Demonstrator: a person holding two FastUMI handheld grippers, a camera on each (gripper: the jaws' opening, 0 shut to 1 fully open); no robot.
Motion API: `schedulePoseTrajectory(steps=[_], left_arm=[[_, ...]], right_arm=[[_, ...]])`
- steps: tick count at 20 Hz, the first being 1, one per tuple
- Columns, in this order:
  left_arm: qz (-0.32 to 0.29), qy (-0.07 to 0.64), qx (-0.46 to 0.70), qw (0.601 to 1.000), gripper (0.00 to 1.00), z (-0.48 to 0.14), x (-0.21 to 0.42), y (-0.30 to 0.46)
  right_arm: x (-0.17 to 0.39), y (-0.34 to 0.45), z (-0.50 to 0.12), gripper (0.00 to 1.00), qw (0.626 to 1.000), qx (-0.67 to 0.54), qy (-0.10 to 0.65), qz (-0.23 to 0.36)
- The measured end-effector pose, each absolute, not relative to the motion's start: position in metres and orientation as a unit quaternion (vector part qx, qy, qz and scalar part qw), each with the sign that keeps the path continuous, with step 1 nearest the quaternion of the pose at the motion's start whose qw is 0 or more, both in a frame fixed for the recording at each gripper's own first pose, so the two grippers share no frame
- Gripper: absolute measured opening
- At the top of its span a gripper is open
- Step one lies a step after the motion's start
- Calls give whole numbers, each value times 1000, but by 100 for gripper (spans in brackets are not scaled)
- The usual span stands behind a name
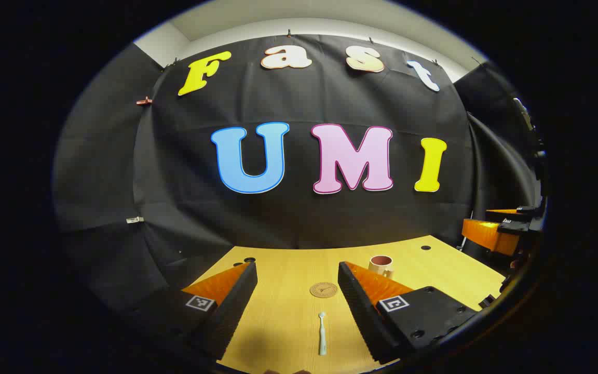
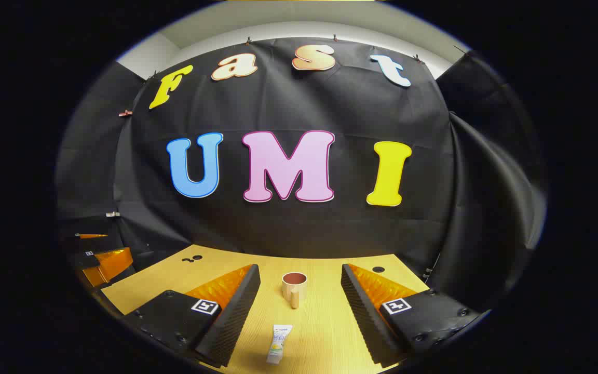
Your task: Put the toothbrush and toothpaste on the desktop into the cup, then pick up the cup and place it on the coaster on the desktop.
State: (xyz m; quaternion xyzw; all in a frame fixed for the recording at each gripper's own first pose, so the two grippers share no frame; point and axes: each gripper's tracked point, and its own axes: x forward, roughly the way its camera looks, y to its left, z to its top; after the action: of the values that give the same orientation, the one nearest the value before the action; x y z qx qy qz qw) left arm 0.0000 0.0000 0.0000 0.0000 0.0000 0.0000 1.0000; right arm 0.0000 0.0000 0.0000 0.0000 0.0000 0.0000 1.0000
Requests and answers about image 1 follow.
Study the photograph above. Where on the wooden desktop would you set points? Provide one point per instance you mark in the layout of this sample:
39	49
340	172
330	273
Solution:
288	322

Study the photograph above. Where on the black backdrop cloth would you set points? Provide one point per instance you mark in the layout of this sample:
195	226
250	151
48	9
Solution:
299	218

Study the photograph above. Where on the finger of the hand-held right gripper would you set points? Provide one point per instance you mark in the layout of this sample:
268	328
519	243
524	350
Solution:
488	236
517	213

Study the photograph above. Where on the beige cup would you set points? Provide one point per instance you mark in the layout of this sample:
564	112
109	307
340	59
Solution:
380	267

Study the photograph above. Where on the pale green toothbrush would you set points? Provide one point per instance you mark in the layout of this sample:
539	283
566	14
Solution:
322	337

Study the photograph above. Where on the round cork coaster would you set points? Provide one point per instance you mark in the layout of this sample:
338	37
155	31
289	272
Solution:
323	290

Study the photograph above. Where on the red cloth clip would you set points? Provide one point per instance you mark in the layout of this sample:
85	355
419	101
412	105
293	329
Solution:
144	101

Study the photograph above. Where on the metal backdrop stand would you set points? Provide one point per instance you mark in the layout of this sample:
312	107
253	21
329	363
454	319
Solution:
525	117

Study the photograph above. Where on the white cloth clip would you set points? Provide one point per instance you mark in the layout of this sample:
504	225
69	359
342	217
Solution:
134	220

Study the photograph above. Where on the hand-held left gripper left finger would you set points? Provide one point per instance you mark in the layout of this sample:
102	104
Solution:
234	311

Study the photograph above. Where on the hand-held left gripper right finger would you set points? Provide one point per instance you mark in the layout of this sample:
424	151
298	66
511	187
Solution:
364	317

